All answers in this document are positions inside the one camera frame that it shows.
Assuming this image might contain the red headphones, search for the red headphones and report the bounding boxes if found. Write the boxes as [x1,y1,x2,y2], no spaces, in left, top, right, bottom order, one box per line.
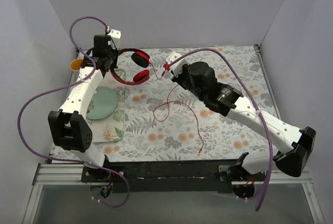
[110,48,151,86]

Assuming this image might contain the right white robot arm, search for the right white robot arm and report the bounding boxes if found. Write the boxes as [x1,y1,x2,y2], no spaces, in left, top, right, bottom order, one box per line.
[165,60,316,181]

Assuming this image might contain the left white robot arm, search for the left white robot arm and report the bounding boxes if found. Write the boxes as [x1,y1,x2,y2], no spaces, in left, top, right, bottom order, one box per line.
[48,30,121,182]

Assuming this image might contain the floral mug yellow inside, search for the floral mug yellow inside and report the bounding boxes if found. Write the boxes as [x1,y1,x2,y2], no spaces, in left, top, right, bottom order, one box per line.
[70,58,83,76]

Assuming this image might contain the green ceramic plate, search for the green ceramic plate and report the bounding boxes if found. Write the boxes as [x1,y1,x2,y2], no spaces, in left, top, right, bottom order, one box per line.
[86,86,118,120]

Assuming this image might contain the floral tablecloth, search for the floral tablecloth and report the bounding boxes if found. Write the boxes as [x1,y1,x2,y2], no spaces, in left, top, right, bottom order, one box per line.
[52,45,292,161]

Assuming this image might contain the floral rectangular tray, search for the floral rectangular tray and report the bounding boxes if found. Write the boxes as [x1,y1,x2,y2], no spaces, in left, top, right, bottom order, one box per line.
[86,72,129,143]

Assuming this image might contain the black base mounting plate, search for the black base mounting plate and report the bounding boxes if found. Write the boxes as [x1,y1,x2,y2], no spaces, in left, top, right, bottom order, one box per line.
[80,160,268,195]

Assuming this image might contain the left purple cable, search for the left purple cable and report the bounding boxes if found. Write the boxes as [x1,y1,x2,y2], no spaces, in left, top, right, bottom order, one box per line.
[17,16,131,208]

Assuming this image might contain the purple cable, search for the purple cable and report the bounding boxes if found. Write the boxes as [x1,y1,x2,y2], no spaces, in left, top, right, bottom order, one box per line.
[163,48,276,212]
[17,16,131,208]

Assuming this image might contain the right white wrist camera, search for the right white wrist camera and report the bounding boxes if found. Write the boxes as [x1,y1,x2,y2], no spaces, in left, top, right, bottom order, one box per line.
[166,51,189,77]

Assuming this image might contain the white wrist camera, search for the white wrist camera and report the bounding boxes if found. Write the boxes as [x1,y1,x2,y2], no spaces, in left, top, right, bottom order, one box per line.
[106,28,121,50]
[166,51,189,77]

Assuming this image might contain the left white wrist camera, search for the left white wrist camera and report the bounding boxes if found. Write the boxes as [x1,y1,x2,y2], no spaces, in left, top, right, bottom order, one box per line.
[106,28,121,50]

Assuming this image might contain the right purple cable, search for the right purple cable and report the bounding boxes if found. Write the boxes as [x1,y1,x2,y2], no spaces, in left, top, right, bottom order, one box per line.
[163,48,276,212]

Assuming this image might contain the aluminium frame rail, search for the aluminium frame rail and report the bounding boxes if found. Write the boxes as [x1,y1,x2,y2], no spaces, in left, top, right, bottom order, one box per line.
[23,160,325,223]

